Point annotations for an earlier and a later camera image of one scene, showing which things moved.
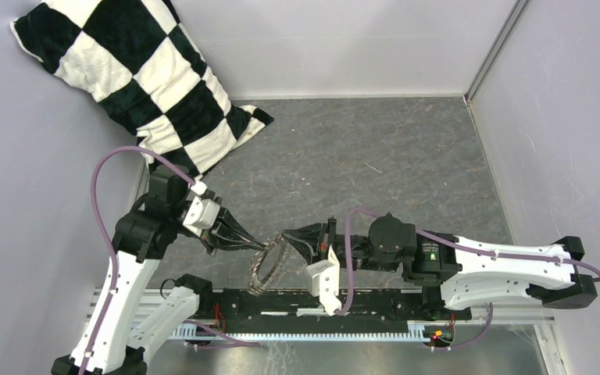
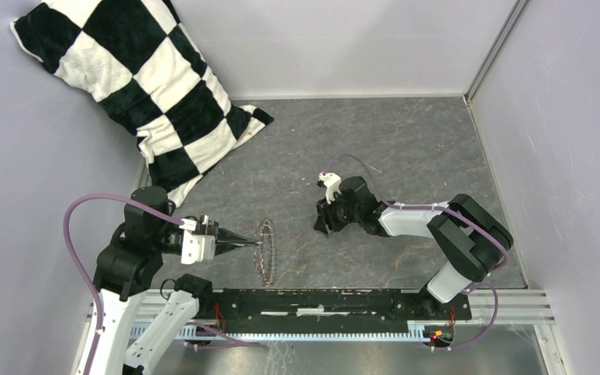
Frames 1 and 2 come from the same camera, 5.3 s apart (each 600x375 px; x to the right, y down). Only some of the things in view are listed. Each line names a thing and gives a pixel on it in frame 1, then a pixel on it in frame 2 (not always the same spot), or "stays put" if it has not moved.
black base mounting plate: x=260 y=308 stays put
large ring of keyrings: x=254 y=281 -> x=266 y=253
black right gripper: x=305 y=237 -> x=325 y=221
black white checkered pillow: x=137 y=60 stays put
